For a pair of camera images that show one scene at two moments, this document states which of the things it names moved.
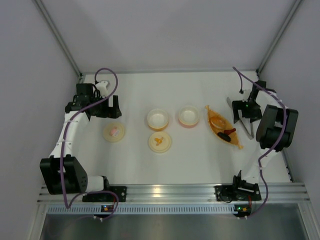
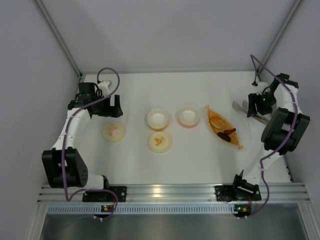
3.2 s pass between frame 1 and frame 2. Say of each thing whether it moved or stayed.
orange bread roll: stayed
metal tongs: moved
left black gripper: stayed
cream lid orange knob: stayed
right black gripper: moved
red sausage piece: stayed
